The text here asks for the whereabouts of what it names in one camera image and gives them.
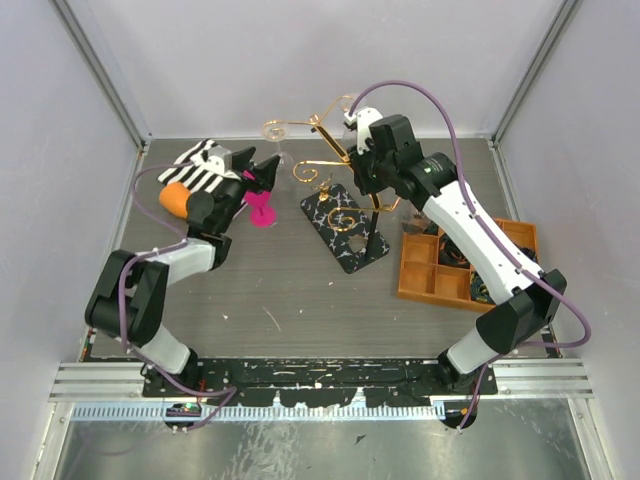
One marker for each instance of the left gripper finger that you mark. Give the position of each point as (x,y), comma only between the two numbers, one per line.
(264,174)
(241,160)

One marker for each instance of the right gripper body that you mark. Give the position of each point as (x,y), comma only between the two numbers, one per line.
(369,171)

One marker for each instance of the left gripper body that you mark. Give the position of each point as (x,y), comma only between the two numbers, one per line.
(248,184)

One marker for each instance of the clear stemless glass tumbler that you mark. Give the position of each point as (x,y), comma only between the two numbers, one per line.
(276,132)

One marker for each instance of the pink plastic wine glass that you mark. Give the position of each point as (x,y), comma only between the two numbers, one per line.
(262,214)

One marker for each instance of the gold wine glass rack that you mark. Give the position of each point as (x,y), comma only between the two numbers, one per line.
(349,231)

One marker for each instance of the clear round wine glass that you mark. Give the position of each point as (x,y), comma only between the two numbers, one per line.
(412,220)

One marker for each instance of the clear champagne flute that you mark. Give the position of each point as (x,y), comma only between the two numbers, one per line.
(349,136)

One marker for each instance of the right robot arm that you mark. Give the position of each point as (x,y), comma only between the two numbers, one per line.
(387,155)

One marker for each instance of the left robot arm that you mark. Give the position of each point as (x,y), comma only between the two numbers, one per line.
(127,303)

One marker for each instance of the orange plastic wine glass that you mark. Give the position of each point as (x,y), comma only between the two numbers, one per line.
(174,197)

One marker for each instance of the striped black white cloth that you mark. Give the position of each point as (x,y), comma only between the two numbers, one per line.
(188,171)

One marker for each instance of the black coil centre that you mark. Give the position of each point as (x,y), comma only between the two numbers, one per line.
(450,255)

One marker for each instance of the black coil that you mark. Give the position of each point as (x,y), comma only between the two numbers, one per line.
(478,290)
(450,255)
(529,253)

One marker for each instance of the orange compartment tray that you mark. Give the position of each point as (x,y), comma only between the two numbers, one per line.
(422,278)

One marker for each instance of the black coil bottom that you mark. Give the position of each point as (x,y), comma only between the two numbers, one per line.
(478,290)

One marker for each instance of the black coil right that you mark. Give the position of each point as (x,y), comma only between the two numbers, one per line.
(529,253)

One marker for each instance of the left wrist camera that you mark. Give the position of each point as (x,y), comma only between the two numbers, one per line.
(218,160)

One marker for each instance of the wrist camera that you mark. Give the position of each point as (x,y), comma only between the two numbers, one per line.
(218,160)
(360,121)

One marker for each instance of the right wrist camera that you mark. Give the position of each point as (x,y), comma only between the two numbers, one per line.
(360,121)

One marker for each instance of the black mounting base plate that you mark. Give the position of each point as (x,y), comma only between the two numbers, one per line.
(314,383)

